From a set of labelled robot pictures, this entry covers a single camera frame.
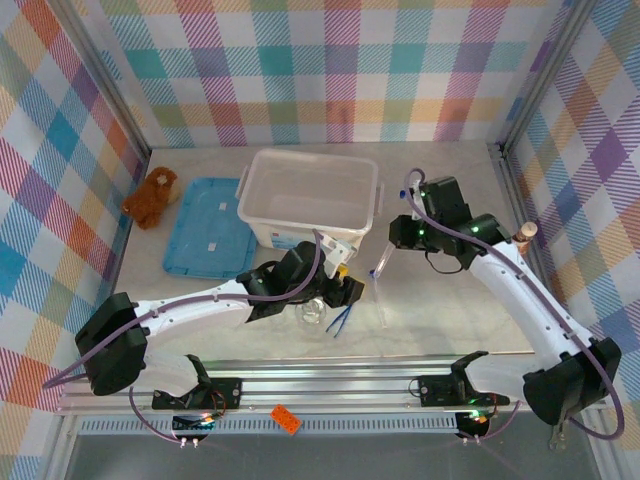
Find blue plastic tweezers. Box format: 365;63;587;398
326;305;355;337

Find clear glass flask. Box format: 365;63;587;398
294;298;329;334

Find translucent white storage box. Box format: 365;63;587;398
235;148;385;251

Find blue plastic box lid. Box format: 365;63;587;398
163;177;257;280

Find brown sauce bottle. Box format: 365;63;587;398
510;222;539;261

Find orange toy brick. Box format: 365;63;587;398
269;403;305;435

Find brown plush toy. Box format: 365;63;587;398
123;167;181;230

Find black controller board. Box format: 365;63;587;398
172;412;219;441
455;409;494;437

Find hanging metal tool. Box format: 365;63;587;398
547;417;569;451

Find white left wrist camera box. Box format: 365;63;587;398
322;234;359;276

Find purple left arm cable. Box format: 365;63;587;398
42;229;324;391

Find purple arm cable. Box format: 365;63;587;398
404;168;626;441
42;229;324;391

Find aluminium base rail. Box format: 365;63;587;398
54;357;601;416

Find slotted grey cable duct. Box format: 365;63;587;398
79;417;461;436

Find aluminium frame post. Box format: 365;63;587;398
497;0;599;151
49;0;151;161

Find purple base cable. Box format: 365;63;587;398
128;385;184;444
477;398;522;442

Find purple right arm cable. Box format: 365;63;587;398
404;168;626;441

